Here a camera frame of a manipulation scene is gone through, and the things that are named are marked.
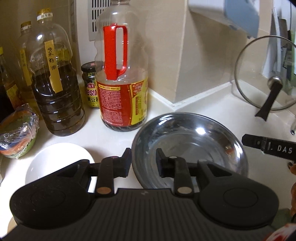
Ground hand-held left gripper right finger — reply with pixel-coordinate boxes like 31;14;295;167
156;148;224;194

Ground round steel plate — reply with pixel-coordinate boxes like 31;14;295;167
131;112;249;189

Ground white and blue wall appliance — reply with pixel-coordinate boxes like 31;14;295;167
187;0;262;39

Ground grey vent grille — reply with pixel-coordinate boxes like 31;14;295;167
87;0;116;42

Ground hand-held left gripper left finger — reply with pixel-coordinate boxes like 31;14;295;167
55;148;132;194

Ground large dark oil bottle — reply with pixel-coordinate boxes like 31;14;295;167
26;9;86;137

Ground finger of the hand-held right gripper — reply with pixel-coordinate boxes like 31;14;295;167
241;134;267;151

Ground dark sauce bottle yellow cap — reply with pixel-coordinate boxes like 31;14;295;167
0;46;22;122

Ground person's right hand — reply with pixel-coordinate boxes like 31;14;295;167
287;162;296;207

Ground glass sauce jar black lid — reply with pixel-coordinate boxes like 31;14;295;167
81;61;103;110

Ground clear bottle red handle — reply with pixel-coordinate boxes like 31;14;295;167
95;0;149;133

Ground pale yellow oil bottle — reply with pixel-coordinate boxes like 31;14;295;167
13;21;40;117

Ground metal wire rack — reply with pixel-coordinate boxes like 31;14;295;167
289;109;296;135

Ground white round plate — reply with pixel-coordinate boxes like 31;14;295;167
25;142;96;186

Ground glass pot lid black handle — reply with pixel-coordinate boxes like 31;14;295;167
234;35;296;121

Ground upright board behind lid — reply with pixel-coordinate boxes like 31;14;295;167
261;7;296;79

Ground plastic-wrapped colourful bowl stack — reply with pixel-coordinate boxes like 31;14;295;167
0;103;40;159

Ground red and white clothing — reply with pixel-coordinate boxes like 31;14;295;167
264;221;296;241

